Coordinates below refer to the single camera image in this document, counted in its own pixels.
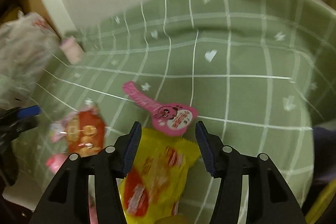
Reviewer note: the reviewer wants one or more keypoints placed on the white plastic bag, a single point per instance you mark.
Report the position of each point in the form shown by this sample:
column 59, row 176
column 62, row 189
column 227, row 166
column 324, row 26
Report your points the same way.
column 27, row 44

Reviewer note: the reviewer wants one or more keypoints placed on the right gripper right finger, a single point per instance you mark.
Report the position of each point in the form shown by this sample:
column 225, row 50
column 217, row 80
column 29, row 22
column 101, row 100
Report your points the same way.
column 270, row 199

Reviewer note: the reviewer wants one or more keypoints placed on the pink caterpillar toy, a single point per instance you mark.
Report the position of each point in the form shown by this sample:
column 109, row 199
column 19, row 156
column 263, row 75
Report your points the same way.
column 55, row 161

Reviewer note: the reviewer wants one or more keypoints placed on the pink cylindrical jar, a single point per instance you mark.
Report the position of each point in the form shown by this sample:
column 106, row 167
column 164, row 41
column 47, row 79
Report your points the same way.
column 72, row 50

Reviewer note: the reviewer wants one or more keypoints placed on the pink lollipop shaped wrapper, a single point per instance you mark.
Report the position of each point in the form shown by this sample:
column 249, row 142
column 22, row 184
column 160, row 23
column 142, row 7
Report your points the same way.
column 172, row 119

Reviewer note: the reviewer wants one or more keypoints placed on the red snack packet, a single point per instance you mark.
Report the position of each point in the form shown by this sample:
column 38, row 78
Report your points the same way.
column 83, row 130

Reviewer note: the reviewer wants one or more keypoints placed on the purple pillow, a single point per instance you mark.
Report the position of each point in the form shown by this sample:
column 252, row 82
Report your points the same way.
column 324, row 155

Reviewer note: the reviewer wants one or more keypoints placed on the yellow snack wrapper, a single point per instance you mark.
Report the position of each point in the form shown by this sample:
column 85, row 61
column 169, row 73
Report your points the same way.
column 152, row 189

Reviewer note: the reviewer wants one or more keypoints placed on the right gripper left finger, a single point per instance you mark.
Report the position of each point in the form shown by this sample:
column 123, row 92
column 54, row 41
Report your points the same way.
column 66, row 199

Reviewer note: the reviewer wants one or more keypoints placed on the green checked tablecloth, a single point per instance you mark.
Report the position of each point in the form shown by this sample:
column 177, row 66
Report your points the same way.
column 261, row 74

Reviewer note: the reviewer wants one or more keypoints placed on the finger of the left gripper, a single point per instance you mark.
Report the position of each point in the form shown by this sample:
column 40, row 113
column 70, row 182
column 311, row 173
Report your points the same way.
column 29, row 112

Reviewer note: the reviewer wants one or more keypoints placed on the yellow-bagged trash bin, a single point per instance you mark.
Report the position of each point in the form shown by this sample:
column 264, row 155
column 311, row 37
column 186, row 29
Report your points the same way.
column 322, row 202

